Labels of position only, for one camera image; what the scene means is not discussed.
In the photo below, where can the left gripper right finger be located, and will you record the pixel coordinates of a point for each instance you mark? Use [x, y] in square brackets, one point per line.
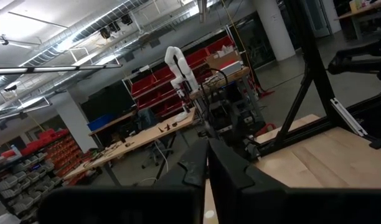
[240, 186]

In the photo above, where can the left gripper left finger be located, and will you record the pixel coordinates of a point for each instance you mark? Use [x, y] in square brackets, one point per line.
[190, 180]

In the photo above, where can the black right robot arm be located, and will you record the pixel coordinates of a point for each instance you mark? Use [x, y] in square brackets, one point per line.
[358, 60]

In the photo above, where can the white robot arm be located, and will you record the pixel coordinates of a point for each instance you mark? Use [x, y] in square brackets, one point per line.
[181, 70]

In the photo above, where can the tall red bin shelf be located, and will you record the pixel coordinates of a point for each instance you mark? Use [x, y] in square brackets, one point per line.
[159, 84]

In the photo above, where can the blue storage bin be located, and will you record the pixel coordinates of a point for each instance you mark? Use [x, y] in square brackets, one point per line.
[100, 123]

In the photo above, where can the low red bin shelf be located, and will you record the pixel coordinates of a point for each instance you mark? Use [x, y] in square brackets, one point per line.
[59, 149]

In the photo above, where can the grey bin rack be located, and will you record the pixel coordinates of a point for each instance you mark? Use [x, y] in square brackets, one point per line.
[22, 186]

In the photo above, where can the office chair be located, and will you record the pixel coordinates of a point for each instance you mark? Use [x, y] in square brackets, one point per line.
[156, 151]

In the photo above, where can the wooden workbench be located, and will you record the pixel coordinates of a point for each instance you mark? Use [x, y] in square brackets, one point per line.
[137, 140]

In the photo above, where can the dark equipment cart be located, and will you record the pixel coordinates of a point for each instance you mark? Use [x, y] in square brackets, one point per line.
[228, 115]

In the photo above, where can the black panel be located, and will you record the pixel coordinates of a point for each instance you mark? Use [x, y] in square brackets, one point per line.
[108, 99]

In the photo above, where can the brown cardboard box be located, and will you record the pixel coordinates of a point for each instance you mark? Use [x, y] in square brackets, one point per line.
[223, 59]

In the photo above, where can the white pillar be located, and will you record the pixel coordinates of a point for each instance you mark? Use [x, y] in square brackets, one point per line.
[273, 28]
[75, 124]

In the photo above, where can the black clamp lever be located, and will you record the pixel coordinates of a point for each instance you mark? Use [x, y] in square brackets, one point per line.
[380, 143]

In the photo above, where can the hanging light bar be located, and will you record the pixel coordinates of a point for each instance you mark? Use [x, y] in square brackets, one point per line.
[53, 69]

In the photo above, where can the white frame bracket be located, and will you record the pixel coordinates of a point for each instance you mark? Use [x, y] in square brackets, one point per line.
[347, 116]

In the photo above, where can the black aluminium frame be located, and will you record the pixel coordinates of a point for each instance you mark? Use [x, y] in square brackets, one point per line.
[315, 62]

